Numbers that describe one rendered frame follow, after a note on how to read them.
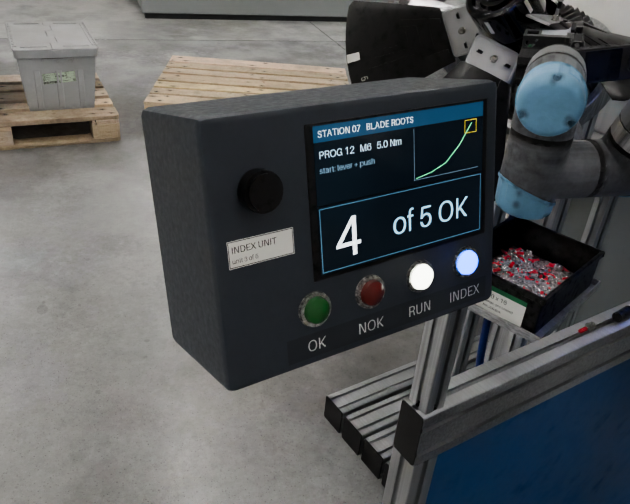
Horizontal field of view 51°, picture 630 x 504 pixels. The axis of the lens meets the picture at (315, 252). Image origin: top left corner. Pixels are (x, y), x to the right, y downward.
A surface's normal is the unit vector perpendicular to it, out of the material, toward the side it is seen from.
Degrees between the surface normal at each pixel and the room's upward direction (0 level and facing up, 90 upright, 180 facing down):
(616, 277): 90
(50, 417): 0
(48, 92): 95
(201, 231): 90
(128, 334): 0
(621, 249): 90
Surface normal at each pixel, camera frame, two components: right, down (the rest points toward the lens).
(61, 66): 0.40, 0.58
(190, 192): -0.84, 0.22
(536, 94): -0.33, 0.47
